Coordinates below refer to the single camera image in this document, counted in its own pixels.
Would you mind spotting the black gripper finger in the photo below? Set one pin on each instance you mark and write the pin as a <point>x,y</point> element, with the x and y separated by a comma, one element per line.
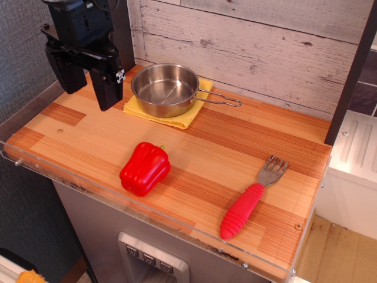
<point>108,88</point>
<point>70,76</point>

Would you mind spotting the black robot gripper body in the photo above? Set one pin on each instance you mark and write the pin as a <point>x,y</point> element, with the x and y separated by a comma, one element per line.
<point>84,29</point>

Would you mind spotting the red toy bell pepper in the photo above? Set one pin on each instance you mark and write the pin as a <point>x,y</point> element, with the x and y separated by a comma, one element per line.
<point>147,165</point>

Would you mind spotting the yellow folded cloth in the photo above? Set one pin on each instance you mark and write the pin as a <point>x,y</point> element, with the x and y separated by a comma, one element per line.
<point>172,102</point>

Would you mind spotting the clear acrylic table guard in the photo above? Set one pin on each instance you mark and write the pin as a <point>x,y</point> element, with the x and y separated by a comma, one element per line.
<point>212,162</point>

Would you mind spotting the grey toy fridge dispenser panel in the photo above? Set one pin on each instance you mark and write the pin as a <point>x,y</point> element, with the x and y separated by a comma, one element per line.
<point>144,262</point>

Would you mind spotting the yellow object at corner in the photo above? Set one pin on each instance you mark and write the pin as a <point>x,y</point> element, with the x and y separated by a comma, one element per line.
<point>30,277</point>

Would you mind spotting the white toy cabinet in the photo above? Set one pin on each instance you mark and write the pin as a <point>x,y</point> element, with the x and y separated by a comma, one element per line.
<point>347,196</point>

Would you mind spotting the dark wooden left post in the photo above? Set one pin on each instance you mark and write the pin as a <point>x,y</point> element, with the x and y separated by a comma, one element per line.
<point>122,33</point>

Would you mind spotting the dark wooden post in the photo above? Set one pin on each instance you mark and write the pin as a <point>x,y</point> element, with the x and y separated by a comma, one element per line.
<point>353,76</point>
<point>122,33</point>

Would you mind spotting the stainless steel pot with handle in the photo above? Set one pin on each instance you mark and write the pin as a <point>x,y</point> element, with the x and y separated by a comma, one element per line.
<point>176,71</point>

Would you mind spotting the fork with red handle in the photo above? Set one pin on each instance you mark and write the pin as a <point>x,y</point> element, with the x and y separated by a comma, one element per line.
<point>238,214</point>

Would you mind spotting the dark wooden right post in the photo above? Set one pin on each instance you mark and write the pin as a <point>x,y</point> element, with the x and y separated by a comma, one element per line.
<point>353,76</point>

